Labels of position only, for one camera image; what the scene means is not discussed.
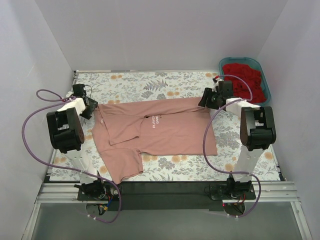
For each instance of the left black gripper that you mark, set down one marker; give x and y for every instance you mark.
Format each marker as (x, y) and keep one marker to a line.
(90, 105)

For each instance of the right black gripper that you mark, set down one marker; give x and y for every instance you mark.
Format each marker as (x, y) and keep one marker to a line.
(207, 99)

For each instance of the pink t shirt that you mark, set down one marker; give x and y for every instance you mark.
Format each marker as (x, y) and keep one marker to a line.
(123, 132)

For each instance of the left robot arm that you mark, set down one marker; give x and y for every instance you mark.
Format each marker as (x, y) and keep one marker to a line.
(67, 136)

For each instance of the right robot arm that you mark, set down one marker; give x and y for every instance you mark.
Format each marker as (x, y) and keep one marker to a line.
(257, 132)

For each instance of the red t shirt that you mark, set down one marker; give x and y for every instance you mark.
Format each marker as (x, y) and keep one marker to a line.
(251, 76)

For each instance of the teal plastic basket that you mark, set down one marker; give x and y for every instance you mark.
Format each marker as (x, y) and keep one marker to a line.
(254, 65)

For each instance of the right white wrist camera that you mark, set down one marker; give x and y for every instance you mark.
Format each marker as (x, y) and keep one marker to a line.
(216, 82)

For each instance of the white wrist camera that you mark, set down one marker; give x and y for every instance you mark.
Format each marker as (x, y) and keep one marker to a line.
(70, 95)
(216, 82)

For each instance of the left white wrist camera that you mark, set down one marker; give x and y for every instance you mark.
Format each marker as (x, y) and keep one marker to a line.
(70, 95)

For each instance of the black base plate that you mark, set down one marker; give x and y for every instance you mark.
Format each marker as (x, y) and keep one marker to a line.
(166, 195)

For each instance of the aluminium frame rail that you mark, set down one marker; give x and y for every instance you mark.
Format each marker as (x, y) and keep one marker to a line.
(59, 215)

